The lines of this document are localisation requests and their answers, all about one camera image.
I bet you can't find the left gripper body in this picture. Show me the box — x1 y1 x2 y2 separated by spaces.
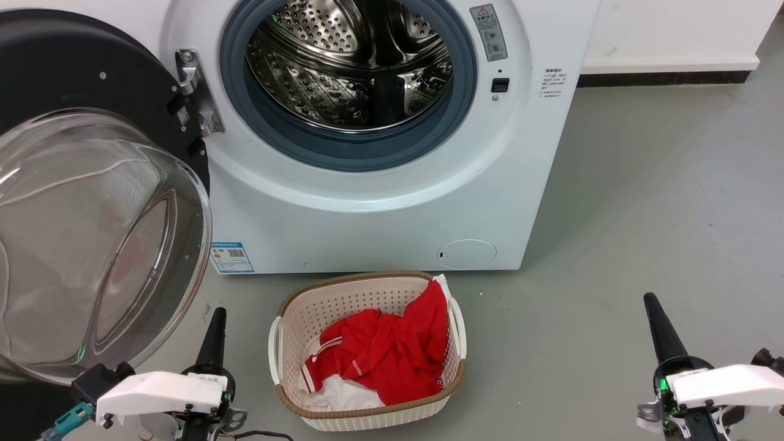
181 366 249 441

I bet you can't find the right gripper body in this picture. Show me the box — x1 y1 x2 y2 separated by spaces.
637 356 745 441

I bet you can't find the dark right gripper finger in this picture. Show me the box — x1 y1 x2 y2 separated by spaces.
650 293 690 362
644 293 673 366

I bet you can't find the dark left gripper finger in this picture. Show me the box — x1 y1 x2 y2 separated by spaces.
210 307 227 373
195 307 220 373

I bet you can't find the black round glass washer door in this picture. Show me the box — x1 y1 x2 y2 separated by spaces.
0 9 214 386

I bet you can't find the white front-load washing machine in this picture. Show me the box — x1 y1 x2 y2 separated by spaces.
147 0 602 275

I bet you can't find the metal door hinge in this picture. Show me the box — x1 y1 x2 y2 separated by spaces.
175 49 226 138

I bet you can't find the blue energy label sticker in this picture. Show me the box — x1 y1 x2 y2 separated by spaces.
209 242 255 274

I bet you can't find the beige perforated laundry basket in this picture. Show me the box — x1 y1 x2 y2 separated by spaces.
268 271 467 432

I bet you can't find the white garment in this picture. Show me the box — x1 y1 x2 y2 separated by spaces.
298 374 385 412

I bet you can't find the red shirt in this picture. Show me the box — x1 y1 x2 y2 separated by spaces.
301 280 449 406

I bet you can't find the round white filter cover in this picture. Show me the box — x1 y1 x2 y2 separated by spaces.
437 239 497 270

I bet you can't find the small printed text label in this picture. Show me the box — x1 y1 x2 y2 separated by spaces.
540 68 567 99

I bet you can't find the steel perforated washer drum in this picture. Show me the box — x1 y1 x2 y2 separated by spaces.
245 0 454 132

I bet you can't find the grey warning sticker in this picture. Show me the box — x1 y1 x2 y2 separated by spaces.
470 4 509 62

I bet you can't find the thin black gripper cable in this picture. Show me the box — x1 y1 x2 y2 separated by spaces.
220 430 296 441

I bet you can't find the teal cable connector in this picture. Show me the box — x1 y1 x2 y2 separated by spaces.
40 401 96 441

